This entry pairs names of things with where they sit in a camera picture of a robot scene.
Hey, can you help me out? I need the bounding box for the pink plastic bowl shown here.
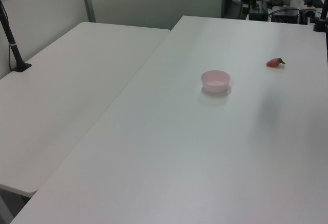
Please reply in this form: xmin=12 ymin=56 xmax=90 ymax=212
xmin=200 ymin=70 xmax=231 ymax=93

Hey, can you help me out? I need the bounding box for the black camera pole with base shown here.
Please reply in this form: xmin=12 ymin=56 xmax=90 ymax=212
xmin=0 ymin=0 xmax=33 ymax=72

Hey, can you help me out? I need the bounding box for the red toy strawberry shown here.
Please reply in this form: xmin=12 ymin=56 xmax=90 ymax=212
xmin=266 ymin=57 xmax=286 ymax=68

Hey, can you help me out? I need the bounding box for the black clamped camera pole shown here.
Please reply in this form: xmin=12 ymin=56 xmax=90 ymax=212
xmin=314 ymin=0 xmax=328 ymax=32

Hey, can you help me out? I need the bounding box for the black equipment box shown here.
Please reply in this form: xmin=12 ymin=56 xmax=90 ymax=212
xmin=271 ymin=8 xmax=301 ymax=24

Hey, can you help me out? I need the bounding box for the white side table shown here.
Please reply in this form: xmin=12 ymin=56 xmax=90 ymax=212
xmin=0 ymin=22 xmax=172 ymax=198

